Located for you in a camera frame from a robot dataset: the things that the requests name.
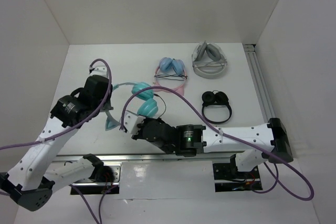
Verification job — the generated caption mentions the grey white headphones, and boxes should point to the grey white headphones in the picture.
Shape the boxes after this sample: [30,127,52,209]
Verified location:
[192,41,227,79]

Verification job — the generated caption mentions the pink blue cat-ear headphones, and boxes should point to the pink blue cat-ear headphones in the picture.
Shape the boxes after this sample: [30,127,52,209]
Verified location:
[154,57,187,96]

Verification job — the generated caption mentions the teal cat-ear headphones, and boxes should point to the teal cat-ear headphones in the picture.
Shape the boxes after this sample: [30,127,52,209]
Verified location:
[105,82,159,131]

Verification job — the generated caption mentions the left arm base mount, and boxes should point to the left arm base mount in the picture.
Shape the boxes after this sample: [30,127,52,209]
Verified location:
[73,154,121,195]

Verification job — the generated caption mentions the black headphone audio cable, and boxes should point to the black headphone audio cable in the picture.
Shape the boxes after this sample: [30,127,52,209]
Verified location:
[153,92,167,119]

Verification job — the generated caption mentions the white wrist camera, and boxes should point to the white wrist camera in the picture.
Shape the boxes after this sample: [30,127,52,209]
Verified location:
[120,110,145,135]
[89,65,109,78]

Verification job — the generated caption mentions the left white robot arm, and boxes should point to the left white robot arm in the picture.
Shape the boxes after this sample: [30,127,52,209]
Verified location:
[1,75,114,211]

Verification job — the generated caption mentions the black headphones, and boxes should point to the black headphones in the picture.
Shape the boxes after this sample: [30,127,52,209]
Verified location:
[201,90,233,125]

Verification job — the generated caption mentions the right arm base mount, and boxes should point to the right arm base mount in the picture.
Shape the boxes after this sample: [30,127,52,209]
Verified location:
[213,157,263,193]

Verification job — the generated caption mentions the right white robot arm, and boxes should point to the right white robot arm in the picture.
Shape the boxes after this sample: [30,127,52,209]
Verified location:
[124,115,293,178]

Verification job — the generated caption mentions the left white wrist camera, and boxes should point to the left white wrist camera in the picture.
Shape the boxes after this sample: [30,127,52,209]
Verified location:
[89,65,109,78]

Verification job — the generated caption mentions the aluminium side rail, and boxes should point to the aluminium side rail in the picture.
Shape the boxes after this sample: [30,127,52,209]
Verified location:
[243,44,276,122]

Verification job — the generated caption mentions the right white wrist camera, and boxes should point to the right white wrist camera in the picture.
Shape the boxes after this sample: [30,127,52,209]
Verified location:
[120,110,145,135]

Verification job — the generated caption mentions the aluminium front rail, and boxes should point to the aluminium front rail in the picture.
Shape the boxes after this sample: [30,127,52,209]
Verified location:
[52,152,237,163]

